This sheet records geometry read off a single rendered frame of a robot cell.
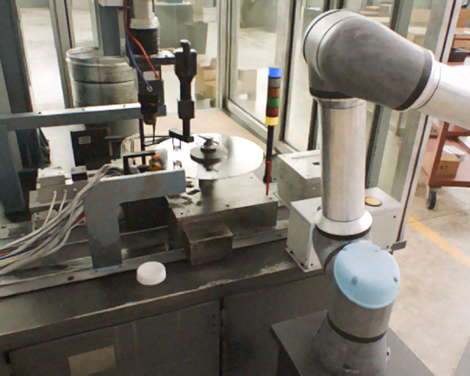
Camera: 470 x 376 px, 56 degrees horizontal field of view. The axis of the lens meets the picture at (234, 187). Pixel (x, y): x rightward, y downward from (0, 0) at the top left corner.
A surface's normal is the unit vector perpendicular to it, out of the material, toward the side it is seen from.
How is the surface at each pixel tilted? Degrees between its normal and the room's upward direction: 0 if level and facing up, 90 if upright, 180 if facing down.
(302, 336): 0
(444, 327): 0
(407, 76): 78
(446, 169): 90
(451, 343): 0
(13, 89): 90
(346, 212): 91
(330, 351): 72
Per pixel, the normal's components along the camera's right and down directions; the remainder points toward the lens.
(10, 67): 0.37, 0.44
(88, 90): -0.28, 0.43
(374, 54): -0.31, -0.07
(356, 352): -0.20, 0.15
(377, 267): 0.04, -0.82
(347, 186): 0.03, 0.47
